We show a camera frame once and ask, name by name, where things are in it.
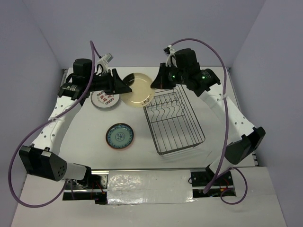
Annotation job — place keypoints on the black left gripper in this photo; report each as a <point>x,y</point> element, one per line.
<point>115,84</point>

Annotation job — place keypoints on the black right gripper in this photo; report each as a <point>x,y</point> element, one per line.
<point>160,81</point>

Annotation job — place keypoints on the beige plate with black patch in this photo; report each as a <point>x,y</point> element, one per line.
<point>142,93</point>

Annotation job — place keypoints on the white plate red characters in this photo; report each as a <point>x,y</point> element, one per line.
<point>104,102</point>

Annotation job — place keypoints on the grey wire dish rack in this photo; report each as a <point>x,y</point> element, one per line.
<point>172,121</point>

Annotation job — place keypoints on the blue green patterned plate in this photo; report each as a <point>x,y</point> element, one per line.
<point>120,136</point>

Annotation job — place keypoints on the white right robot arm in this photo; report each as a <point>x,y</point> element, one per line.
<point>241,136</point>

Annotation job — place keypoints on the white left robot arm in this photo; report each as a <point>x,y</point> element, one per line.
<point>41,158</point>

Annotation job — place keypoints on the silver tape sheet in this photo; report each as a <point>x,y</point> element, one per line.
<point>149,187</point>

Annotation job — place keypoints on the metal rail with mounts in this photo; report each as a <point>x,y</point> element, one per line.
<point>97,190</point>

